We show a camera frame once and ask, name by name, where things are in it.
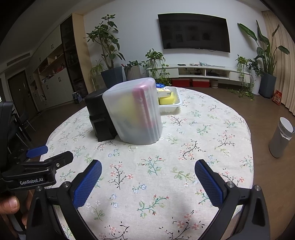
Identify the yellow wavy sponge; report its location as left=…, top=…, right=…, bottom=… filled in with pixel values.
left=159, top=92, right=177, bottom=105

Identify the blue Vinda tissue pack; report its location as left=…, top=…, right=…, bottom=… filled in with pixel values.
left=157, top=88, right=171, bottom=98

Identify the small blue tissue pack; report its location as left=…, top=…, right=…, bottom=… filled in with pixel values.
left=156, top=83, right=166, bottom=88

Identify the person's hand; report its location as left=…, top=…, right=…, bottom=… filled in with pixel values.
left=0, top=191, right=34, bottom=231

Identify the black cylindrical container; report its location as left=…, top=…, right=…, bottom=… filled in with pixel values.
left=84, top=88, right=117, bottom=141

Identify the small dark floor box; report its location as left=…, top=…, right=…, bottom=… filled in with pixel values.
left=72, top=92, right=82, bottom=104

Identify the floral white tablecloth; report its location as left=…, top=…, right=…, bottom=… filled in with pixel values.
left=41, top=88, right=254, bottom=239

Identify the grey cylindrical trash bin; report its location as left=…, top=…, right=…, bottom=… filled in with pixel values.
left=268, top=117, right=294, bottom=158

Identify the translucent plastic storage box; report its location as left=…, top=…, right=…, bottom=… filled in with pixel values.
left=103, top=78, right=162, bottom=145

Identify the white plastic tray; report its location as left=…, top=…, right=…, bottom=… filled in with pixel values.
left=158, top=87, right=182, bottom=113

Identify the red box on floor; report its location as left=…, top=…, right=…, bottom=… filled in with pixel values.
left=272, top=90, right=282, bottom=105

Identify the plant in ribbed grey pot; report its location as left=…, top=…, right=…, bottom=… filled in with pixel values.
left=121, top=60, right=141, bottom=80

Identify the red storage box right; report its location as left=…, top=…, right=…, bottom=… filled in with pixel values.
left=192, top=78, right=210, bottom=88

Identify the red storage box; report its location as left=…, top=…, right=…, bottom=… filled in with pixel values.
left=171, top=78, right=191, bottom=88
left=192, top=78, right=210, bottom=88

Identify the white TV console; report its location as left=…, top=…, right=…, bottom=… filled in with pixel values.
left=161, top=65, right=253, bottom=84

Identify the red storage box left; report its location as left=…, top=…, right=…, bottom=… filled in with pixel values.
left=171, top=78, right=191, bottom=88

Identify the small hanging green plant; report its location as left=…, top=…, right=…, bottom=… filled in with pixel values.
left=227, top=55, right=263, bottom=101

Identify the leafy trailing plant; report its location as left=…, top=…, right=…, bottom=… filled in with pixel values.
left=141, top=49, right=171, bottom=86

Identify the tall plant in blue pot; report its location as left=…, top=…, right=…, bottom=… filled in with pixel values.
left=86, top=14, right=125, bottom=89

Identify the beige curtain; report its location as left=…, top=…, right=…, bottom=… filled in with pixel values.
left=262, top=11, right=295, bottom=114

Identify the large plant in dark pot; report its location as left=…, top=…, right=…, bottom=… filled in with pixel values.
left=237, top=23, right=290, bottom=99

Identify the white cabinet wall unit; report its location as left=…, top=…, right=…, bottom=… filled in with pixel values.
left=26, top=27, right=73, bottom=111

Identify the wall mounted black television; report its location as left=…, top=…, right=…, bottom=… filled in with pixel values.
left=157, top=13, right=230, bottom=53

